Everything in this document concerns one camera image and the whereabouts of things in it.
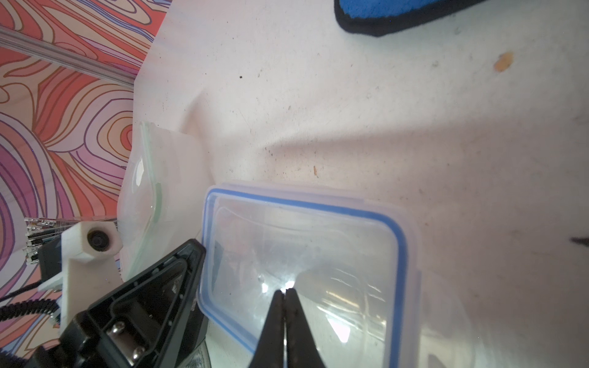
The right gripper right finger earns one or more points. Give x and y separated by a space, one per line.
301 349

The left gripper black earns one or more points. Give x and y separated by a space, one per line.
150 321

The blue microfiber cloth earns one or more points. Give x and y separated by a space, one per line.
383 17

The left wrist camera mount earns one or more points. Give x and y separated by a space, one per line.
88 267

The small blue-rimmed lunch box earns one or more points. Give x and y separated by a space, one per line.
352 261

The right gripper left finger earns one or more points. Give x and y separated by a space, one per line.
270 348

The large clear lunch box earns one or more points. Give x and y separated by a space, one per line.
161 202

